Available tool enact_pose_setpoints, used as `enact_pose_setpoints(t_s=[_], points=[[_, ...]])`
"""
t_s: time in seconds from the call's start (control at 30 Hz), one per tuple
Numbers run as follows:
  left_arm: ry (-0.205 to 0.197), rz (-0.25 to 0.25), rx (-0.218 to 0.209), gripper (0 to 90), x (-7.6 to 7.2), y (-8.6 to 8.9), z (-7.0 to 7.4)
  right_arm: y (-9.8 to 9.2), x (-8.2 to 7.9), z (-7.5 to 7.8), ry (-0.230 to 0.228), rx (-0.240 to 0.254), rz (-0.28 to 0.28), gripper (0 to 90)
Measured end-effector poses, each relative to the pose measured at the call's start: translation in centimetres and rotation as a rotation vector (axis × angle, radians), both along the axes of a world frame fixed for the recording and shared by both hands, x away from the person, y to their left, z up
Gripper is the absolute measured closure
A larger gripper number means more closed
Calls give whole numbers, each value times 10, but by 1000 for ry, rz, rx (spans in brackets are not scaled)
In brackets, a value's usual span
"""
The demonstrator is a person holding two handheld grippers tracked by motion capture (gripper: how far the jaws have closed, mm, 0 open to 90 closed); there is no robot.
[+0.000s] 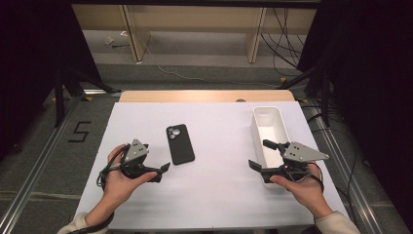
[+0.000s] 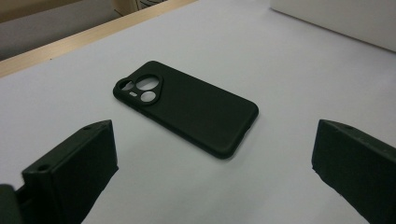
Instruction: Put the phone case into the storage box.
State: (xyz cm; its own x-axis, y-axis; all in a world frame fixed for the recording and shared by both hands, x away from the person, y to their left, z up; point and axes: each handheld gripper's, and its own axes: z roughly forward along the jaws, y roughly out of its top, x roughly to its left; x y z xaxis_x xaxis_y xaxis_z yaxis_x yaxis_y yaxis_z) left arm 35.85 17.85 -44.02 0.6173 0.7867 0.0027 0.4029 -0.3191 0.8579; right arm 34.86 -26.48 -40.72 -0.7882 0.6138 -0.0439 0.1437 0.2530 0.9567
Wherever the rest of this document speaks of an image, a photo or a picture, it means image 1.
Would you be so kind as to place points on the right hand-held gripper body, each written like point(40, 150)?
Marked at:
point(300, 152)

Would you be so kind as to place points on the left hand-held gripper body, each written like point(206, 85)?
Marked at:
point(136, 152)

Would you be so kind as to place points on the white plastic bin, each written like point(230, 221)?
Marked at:
point(271, 130)

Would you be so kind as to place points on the person's right hand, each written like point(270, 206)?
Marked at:
point(308, 191)

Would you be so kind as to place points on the person's left hand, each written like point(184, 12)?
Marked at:
point(118, 188)

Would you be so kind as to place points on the white table mat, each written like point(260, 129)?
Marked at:
point(211, 195)

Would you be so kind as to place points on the round table grommet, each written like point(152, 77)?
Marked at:
point(241, 100)

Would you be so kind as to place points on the black metal stand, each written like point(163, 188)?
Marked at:
point(59, 97)
point(325, 97)

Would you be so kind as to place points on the black curtain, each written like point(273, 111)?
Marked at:
point(29, 65)
point(373, 81)

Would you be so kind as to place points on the small white floor scrap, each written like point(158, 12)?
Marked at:
point(108, 40)

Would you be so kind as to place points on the light wooden shelf unit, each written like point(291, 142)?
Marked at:
point(195, 18)

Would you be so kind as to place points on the aluminium floor rail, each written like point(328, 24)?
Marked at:
point(350, 182)
point(35, 169)

